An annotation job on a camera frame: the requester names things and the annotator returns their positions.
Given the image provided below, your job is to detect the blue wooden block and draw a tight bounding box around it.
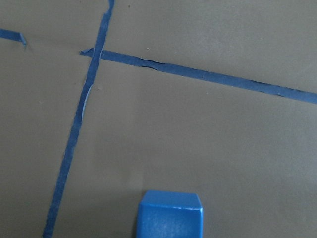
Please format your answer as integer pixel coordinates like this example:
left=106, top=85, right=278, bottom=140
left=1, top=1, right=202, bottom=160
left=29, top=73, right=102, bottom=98
left=136, top=190, right=204, bottom=238

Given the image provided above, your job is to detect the crossing blue tape strip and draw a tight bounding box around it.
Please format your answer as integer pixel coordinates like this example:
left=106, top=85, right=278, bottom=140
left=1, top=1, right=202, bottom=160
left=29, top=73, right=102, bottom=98
left=79, top=48, right=317, bottom=105

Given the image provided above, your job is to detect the long blue tape strip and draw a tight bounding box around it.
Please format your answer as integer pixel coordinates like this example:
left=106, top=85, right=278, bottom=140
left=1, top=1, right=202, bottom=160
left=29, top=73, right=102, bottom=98
left=42, top=0, right=115, bottom=238

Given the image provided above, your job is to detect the short blue tape piece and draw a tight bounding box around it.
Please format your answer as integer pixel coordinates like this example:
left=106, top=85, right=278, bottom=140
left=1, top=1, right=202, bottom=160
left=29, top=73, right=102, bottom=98
left=0, top=29, right=27, bottom=47

